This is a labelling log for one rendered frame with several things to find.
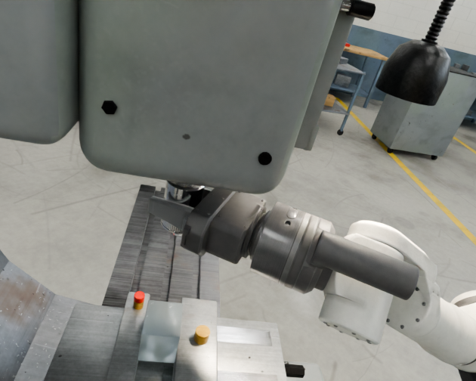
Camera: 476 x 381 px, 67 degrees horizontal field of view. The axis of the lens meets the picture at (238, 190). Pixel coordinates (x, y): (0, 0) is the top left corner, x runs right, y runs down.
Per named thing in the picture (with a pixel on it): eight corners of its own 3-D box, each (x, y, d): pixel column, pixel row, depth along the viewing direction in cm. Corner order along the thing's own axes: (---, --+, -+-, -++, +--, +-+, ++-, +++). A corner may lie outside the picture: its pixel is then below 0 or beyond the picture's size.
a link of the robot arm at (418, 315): (340, 218, 43) (401, 264, 49) (314, 288, 40) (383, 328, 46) (387, 218, 37) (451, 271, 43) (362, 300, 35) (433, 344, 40)
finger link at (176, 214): (153, 190, 43) (199, 209, 41) (150, 212, 44) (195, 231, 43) (145, 196, 41) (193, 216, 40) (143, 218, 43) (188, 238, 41)
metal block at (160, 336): (177, 328, 57) (183, 302, 54) (174, 363, 52) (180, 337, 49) (144, 325, 56) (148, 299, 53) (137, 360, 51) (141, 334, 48)
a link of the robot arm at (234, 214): (231, 161, 47) (318, 193, 44) (217, 220, 52) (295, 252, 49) (186, 203, 36) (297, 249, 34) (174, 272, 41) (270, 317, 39)
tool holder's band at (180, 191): (193, 173, 46) (193, 167, 46) (211, 193, 43) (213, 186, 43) (159, 178, 43) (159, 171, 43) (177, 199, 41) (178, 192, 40)
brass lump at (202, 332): (208, 332, 55) (210, 325, 54) (208, 345, 53) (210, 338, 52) (193, 331, 55) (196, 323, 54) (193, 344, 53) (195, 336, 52)
